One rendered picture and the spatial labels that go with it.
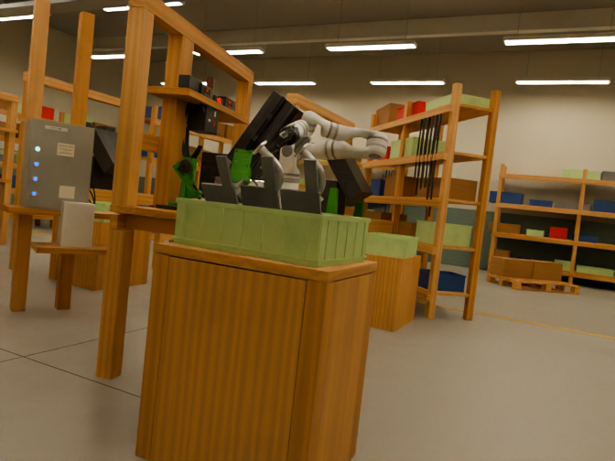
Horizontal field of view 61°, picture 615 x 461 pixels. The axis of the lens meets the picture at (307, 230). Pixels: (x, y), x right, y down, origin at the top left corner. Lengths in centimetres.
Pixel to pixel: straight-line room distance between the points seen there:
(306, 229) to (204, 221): 42
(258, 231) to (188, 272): 29
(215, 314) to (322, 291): 41
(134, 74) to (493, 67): 1003
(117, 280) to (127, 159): 60
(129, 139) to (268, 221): 118
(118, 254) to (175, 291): 89
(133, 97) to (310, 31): 871
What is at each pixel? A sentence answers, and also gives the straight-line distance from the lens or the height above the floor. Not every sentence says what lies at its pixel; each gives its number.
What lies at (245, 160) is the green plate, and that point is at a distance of 313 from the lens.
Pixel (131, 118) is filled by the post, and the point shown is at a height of 131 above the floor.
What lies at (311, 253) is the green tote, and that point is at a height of 83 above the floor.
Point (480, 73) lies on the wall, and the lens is 1212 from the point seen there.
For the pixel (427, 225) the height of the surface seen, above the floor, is 90.
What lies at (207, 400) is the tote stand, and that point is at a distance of 190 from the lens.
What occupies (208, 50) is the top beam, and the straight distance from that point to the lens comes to 344.
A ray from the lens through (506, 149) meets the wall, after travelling 1172.
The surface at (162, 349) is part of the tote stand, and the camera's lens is 197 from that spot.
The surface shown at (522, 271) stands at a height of 26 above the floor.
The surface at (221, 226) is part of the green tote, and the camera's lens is 185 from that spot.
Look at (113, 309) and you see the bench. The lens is 280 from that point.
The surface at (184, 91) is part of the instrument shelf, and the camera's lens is 297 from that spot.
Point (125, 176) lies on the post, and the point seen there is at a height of 103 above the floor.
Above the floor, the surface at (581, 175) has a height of 209.
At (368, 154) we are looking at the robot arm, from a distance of 225.
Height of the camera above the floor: 99
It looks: 3 degrees down
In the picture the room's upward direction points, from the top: 6 degrees clockwise
